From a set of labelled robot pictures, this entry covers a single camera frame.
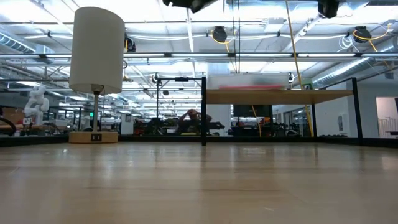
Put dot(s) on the small green object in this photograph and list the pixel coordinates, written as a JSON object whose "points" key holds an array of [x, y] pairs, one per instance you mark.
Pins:
{"points": [[308, 84]]}

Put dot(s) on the white shade wooden base lamp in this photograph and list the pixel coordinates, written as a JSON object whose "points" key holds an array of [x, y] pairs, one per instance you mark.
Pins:
{"points": [[96, 46]]}

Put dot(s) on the black table frame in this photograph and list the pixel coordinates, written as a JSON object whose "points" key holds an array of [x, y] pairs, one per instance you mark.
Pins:
{"points": [[31, 141]]}

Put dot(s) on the black background station frame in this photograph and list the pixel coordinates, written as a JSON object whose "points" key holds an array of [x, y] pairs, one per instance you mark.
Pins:
{"points": [[157, 102]]}

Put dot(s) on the wooden shelf with black frame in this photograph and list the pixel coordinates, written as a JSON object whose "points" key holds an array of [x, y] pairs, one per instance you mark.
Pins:
{"points": [[203, 124]]}

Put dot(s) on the wooden shelf board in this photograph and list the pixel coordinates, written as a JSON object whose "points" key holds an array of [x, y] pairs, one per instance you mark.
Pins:
{"points": [[273, 97]]}

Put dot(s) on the white cabinet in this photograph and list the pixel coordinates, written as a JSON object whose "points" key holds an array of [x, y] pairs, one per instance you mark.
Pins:
{"points": [[127, 124]]}

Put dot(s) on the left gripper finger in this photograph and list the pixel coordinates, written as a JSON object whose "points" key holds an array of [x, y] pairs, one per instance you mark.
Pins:
{"points": [[192, 4]]}

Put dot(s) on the person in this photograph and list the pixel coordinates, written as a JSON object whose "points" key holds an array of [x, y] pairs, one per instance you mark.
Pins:
{"points": [[194, 124]]}

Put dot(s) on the brown cardboard box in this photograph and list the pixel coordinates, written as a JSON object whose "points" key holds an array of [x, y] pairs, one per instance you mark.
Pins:
{"points": [[12, 115]]}

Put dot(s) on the clear supply box purple lid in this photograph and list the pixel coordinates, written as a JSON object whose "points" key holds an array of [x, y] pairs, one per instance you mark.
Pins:
{"points": [[248, 79]]}

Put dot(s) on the black monitor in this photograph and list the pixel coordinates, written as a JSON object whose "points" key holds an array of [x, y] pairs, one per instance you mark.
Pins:
{"points": [[252, 111]]}

